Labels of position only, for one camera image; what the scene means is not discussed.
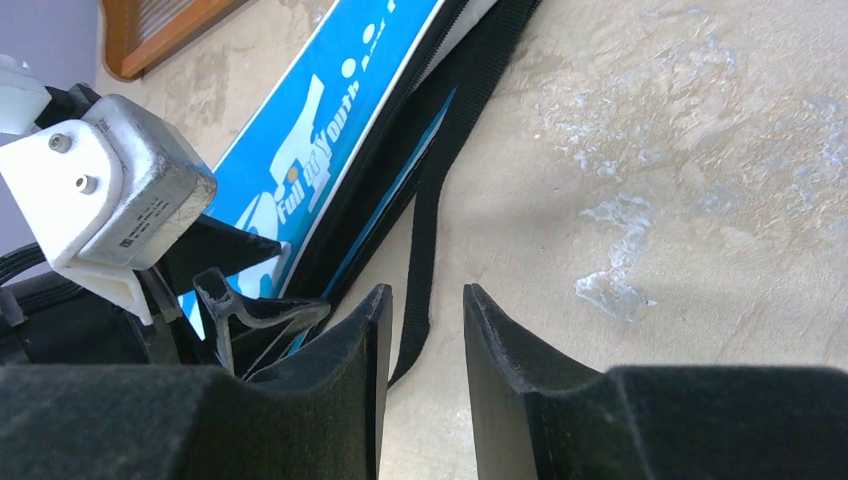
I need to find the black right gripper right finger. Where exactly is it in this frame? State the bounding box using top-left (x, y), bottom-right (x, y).
top-left (463, 284), bottom-right (847, 479)

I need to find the blue racket bag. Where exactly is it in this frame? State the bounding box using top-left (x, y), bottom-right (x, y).
top-left (203, 1), bottom-right (538, 382)

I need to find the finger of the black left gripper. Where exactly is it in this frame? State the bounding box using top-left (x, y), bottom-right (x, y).
top-left (158, 215), bottom-right (282, 295)
top-left (193, 268), bottom-right (331, 378)

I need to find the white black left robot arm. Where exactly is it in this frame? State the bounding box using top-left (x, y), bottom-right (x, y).
top-left (1, 216), bottom-right (331, 379)

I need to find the wooden shelf rack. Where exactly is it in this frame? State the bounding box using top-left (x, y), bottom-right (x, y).
top-left (99, 0), bottom-right (245, 82)

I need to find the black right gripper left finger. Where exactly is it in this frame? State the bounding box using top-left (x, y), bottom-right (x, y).
top-left (1, 284), bottom-right (393, 479)

